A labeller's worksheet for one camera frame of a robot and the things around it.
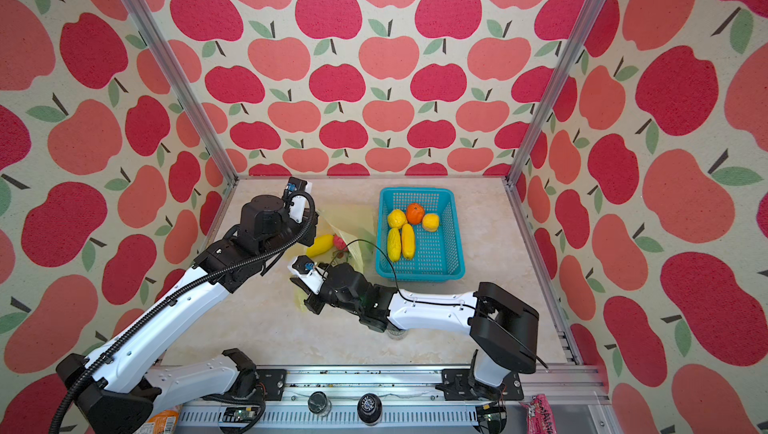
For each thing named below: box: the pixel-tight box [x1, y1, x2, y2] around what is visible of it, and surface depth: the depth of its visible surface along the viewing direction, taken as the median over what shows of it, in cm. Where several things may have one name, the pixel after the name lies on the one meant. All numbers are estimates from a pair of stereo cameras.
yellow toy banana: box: [401, 223, 415, 260], surface depth 99 cm
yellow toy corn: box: [387, 227, 401, 263], surface depth 100 cm
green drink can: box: [386, 323, 409, 340], surface depth 82 cm
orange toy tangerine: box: [406, 202, 425, 225], surface depth 105 cm
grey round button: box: [308, 391, 329, 414], surface depth 65 cm
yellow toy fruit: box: [388, 209, 407, 229], surface depth 103 cm
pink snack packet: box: [519, 394, 558, 434], surface depth 70 cm
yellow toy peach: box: [422, 213, 440, 233], surface depth 104 cm
